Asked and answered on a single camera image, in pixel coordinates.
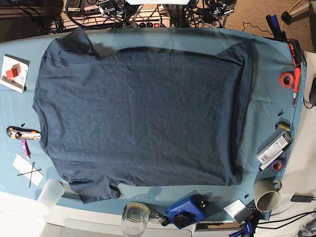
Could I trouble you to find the orange black hand tool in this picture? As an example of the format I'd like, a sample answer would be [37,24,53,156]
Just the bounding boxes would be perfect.
[288,39,302,67]

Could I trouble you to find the blue spring clamp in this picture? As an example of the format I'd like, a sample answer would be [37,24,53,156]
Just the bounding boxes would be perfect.
[229,221,257,237]

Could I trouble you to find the small yellow battery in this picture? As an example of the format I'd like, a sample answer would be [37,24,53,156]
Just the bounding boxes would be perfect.
[275,122,291,131]

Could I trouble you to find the packaged marker set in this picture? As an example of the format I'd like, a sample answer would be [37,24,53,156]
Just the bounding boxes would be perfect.
[257,130,292,165]

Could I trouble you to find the booklet with red cube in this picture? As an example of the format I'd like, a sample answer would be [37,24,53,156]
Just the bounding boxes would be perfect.
[0,54,30,93]

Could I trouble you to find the teal table cloth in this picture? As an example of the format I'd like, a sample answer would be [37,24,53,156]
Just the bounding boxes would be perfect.
[0,28,307,220]

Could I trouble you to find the white paper card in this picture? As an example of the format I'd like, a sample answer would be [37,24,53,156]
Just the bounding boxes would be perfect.
[12,154,43,186]

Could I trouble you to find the black power adapter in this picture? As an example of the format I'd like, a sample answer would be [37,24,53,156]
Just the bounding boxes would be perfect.
[290,194,316,203]

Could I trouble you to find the pink glue tube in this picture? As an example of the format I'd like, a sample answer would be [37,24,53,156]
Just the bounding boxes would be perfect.
[21,140,30,160]

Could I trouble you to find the black remote control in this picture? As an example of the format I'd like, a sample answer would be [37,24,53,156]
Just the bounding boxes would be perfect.
[234,200,257,224]

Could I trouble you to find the orange screwdriver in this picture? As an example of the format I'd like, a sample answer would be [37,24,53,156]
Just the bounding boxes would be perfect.
[292,67,301,108]

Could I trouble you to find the white business card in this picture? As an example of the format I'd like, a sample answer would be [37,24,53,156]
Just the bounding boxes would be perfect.
[224,199,246,219]

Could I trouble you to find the dark blue T-shirt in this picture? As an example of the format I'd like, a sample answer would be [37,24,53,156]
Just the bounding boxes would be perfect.
[33,29,253,203]

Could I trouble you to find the frosted plastic cup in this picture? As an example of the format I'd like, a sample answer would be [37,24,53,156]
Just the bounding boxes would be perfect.
[37,179,64,209]

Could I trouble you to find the blue clamp device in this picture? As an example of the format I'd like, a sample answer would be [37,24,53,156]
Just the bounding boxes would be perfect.
[164,195,209,229]

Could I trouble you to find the silver padlock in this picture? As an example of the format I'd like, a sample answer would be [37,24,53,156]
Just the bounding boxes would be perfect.
[150,210,170,227]

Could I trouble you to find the red tape roll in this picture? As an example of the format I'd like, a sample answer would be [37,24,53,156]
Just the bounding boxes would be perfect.
[279,72,295,88]

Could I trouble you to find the orange utility knife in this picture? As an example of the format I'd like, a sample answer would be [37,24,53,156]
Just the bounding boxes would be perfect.
[6,126,41,140]

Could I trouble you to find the purple tape roll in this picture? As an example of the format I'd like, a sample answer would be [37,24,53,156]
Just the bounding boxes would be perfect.
[269,159,283,172]

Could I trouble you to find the clear glass jar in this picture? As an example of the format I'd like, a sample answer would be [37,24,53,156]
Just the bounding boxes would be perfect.
[121,202,150,237]

